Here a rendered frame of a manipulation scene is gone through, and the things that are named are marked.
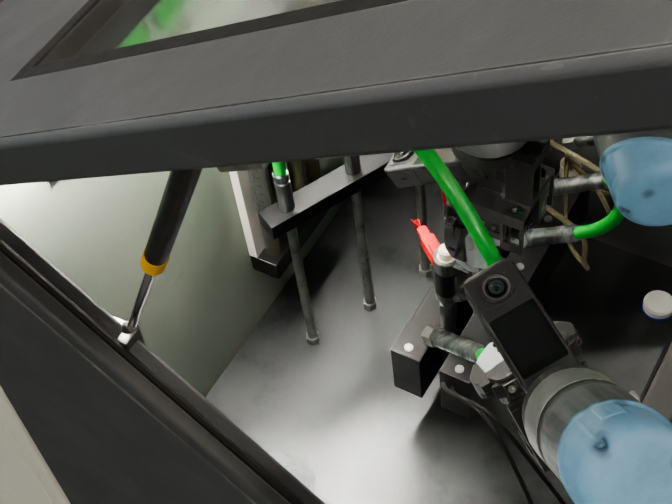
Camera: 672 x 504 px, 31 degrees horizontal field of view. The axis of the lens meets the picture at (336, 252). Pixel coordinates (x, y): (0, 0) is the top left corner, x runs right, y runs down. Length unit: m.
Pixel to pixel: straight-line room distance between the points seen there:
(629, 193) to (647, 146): 0.04
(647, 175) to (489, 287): 0.15
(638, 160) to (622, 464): 0.25
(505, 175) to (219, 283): 0.49
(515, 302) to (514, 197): 0.19
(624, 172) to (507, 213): 0.23
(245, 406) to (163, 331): 0.19
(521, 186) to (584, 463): 0.40
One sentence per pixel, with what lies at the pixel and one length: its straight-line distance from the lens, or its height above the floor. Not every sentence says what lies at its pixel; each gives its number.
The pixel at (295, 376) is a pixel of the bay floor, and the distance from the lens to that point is 1.56.
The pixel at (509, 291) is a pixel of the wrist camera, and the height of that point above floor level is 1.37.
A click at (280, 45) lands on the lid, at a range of 0.63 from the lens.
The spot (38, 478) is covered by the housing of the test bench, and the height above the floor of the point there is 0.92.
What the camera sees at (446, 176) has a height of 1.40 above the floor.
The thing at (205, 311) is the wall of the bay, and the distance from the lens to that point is 1.48.
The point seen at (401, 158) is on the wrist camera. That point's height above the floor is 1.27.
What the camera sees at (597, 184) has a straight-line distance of 1.34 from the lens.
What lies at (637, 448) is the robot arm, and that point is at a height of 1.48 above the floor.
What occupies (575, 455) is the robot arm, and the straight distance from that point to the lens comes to 0.78.
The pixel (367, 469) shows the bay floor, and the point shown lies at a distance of 1.49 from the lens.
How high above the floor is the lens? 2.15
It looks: 52 degrees down
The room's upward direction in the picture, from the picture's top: 9 degrees counter-clockwise
